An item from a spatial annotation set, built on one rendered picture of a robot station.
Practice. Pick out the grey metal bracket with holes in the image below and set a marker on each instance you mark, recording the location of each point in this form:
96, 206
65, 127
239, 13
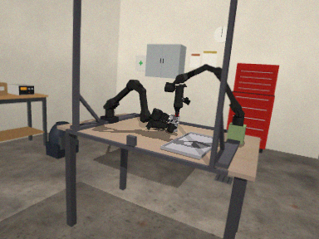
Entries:
173, 117

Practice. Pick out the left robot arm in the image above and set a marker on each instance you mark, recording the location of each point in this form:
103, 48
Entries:
145, 115

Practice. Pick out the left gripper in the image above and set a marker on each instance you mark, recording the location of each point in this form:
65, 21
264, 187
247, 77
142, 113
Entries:
169, 126

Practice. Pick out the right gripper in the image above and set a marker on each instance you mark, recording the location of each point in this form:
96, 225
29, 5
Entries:
178, 106

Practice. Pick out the grey rectangular table frame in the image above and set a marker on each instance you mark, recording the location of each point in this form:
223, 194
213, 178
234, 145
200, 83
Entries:
224, 157

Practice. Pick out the white shallow rectangular tray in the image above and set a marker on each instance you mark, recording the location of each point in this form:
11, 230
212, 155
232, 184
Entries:
192, 144

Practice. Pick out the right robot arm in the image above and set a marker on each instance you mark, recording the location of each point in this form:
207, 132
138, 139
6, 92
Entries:
235, 106

